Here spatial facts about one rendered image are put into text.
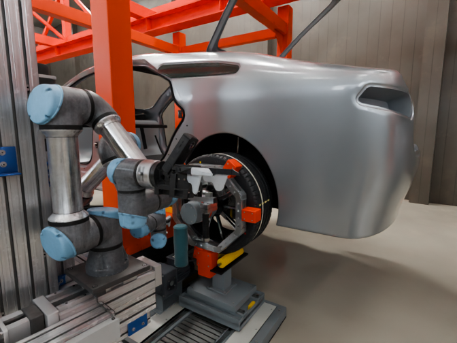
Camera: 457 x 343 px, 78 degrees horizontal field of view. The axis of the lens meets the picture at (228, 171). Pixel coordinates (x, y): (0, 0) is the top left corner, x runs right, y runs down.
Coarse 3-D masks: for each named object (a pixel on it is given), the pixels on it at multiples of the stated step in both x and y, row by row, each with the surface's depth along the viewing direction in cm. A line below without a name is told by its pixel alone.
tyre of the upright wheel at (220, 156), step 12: (204, 156) 181; (216, 156) 176; (228, 156) 178; (240, 156) 187; (252, 168) 179; (240, 180) 168; (252, 180) 168; (264, 180) 180; (252, 192) 165; (264, 192) 175; (252, 204) 166; (264, 204) 173; (264, 216) 174; (252, 228) 168; (264, 228) 184; (240, 240) 173; (252, 240) 186; (228, 252) 180
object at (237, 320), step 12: (180, 300) 200; (192, 300) 198; (252, 300) 197; (264, 300) 204; (204, 312) 189; (216, 312) 183; (228, 312) 184; (240, 312) 181; (252, 312) 189; (228, 324) 178; (240, 324) 175
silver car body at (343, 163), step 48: (336, 0) 285; (288, 48) 309; (192, 96) 197; (240, 96) 177; (288, 96) 160; (336, 96) 147; (384, 96) 148; (96, 144) 269; (144, 144) 414; (288, 144) 164; (336, 144) 149; (384, 144) 141; (288, 192) 167; (336, 192) 152; (384, 192) 145
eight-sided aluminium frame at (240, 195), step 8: (232, 184) 162; (232, 192) 162; (240, 192) 161; (240, 200) 160; (176, 208) 188; (240, 208) 161; (176, 216) 189; (240, 216) 161; (240, 224) 162; (192, 232) 188; (240, 232) 163; (192, 240) 183; (200, 240) 186; (224, 240) 169; (232, 240) 166; (208, 248) 177; (216, 248) 173; (224, 248) 175
